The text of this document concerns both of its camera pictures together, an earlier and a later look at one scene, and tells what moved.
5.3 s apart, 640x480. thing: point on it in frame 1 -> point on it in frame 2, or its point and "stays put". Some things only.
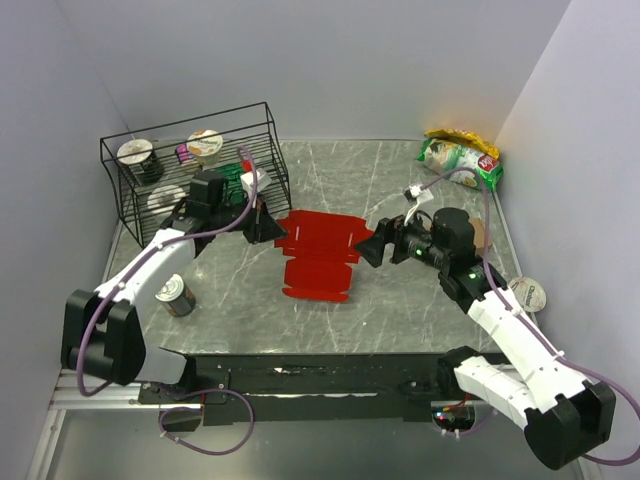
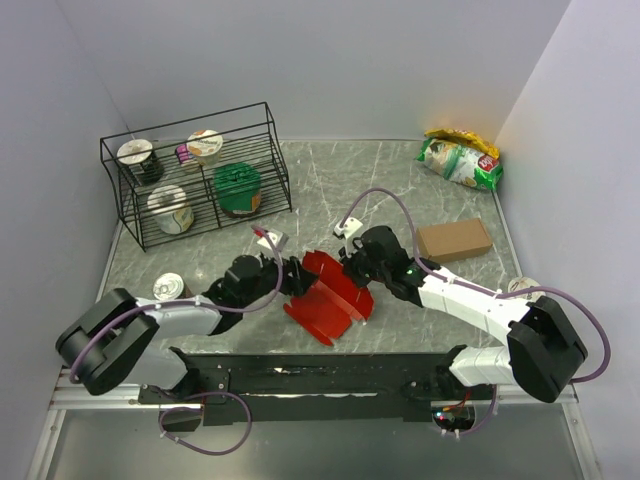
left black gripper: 262,227 -> 301,278
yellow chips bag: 447,133 stays put
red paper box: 320,247 -> 334,303
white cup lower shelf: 165,198 stays put
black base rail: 308,388 stays put
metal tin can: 176,296 stays put
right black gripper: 388,231 -> 349,267
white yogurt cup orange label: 206,145 stays put
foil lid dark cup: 141,158 stays put
